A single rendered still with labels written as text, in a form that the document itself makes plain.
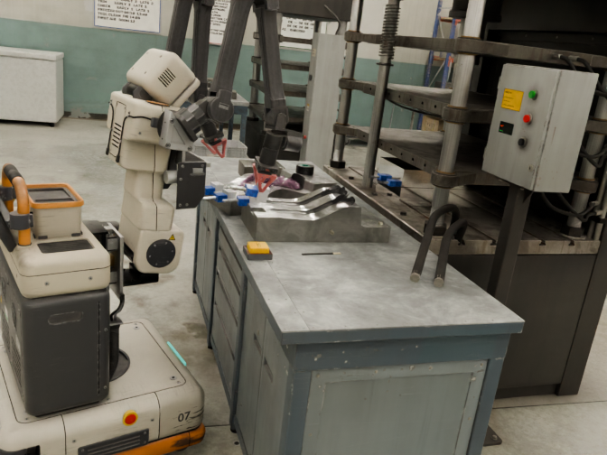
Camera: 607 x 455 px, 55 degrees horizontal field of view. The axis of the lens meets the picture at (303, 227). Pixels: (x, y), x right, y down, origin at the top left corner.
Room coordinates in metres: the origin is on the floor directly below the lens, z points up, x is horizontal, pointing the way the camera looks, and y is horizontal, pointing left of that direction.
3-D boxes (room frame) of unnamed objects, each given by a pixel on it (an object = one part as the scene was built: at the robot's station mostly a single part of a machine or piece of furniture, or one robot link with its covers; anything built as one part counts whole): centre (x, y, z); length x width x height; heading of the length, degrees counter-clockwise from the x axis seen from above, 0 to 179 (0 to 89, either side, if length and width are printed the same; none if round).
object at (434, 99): (2.92, -0.69, 1.20); 1.29 x 0.83 x 0.19; 19
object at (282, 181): (2.39, 0.16, 0.90); 0.26 x 0.18 x 0.08; 126
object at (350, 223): (2.08, -0.04, 0.87); 0.50 x 0.26 x 0.14; 109
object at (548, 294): (2.93, -0.67, 0.36); 1.30 x 0.85 x 0.72; 19
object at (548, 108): (2.11, -0.77, 0.74); 0.31 x 0.22 x 1.47; 19
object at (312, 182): (2.40, 0.16, 0.86); 0.50 x 0.26 x 0.11; 126
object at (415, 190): (2.86, -0.62, 0.87); 0.50 x 0.27 x 0.17; 109
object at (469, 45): (2.91, -0.68, 1.45); 1.29 x 0.82 x 0.19; 19
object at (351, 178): (2.93, -0.68, 0.76); 1.30 x 0.84 x 0.07; 19
